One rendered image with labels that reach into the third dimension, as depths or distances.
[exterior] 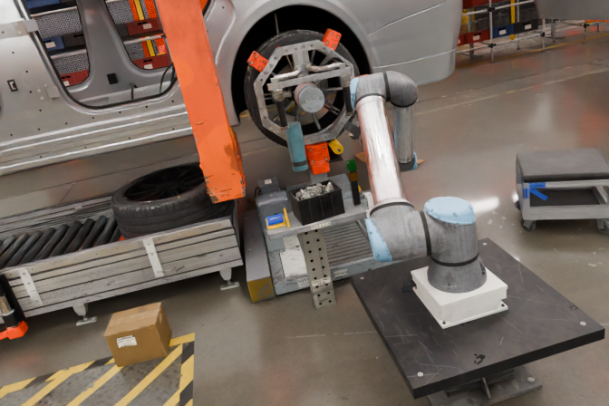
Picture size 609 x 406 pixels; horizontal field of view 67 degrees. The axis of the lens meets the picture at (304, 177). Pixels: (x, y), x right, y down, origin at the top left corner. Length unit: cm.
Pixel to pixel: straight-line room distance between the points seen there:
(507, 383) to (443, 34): 184
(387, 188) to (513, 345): 59
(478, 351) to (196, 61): 151
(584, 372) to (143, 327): 168
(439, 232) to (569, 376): 71
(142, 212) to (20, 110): 85
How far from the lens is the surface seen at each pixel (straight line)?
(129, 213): 255
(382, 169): 160
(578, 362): 197
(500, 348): 154
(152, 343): 221
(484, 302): 161
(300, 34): 256
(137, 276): 252
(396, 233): 148
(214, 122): 210
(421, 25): 278
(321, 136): 258
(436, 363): 148
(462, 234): 151
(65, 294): 265
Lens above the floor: 134
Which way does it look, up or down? 21 degrees down
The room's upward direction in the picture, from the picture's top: 11 degrees counter-clockwise
